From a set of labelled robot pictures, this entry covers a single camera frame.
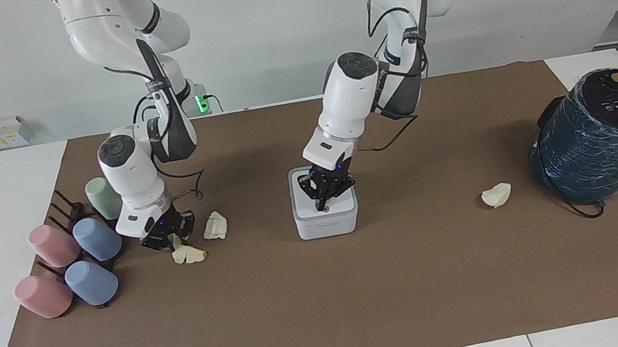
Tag cream paper scrap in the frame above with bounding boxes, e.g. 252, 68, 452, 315
199, 209, 231, 243
168, 228, 210, 268
479, 181, 515, 211

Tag blue cup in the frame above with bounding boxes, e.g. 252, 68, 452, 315
70, 213, 126, 266
62, 255, 122, 311

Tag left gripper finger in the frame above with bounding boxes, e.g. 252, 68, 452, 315
324, 175, 359, 202
297, 172, 331, 215

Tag white square trash bin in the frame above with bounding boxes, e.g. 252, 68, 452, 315
285, 158, 365, 243

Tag dark brown cup rack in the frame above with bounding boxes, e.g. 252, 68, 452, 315
23, 181, 126, 318

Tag teal film-wrapped round appliance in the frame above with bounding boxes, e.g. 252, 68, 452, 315
516, 65, 618, 216

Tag pink cup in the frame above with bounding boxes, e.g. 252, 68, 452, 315
26, 219, 84, 273
12, 269, 77, 324

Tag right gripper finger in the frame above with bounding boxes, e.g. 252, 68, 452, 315
175, 212, 199, 240
164, 232, 185, 253

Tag pale green cup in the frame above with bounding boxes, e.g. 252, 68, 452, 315
83, 173, 126, 224

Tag black cable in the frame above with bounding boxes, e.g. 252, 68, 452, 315
558, 188, 607, 224
128, 86, 211, 209
332, 0, 444, 157

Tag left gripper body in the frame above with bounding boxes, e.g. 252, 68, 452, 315
308, 154, 357, 191

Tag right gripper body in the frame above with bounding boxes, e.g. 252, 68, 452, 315
135, 210, 186, 252

